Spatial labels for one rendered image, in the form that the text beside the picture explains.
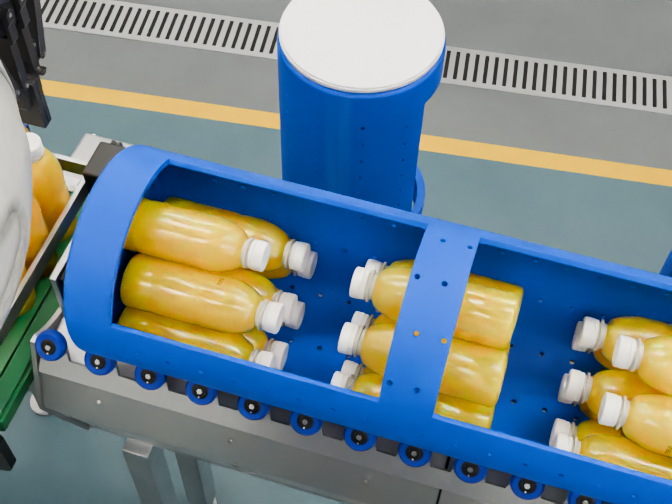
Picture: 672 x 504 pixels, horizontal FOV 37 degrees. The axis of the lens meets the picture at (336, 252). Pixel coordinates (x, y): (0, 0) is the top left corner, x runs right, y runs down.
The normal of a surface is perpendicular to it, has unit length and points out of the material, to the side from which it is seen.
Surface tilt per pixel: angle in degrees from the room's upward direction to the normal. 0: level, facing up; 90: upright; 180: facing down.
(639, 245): 0
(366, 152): 90
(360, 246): 73
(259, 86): 0
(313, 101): 90
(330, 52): 0
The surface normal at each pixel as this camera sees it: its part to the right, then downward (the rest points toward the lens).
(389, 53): 0.02, -0.58
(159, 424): -0.27, 0.54
